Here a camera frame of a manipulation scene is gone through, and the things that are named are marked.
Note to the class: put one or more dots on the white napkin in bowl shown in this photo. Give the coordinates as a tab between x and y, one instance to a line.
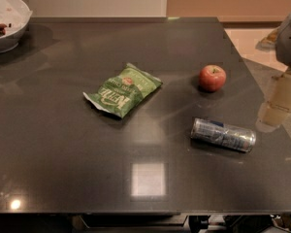
14	12

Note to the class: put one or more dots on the silver blue redbull can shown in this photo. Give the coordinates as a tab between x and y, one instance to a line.
223	135

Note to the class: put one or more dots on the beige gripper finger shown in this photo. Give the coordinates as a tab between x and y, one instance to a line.
277	105

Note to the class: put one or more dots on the green chips bag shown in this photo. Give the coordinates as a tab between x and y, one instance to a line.
121	94

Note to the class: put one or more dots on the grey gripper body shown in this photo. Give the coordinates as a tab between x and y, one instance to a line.
290	44

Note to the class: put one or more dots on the red apple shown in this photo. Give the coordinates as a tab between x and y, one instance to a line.
212	78

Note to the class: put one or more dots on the white bowl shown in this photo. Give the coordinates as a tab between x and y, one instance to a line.
12	37

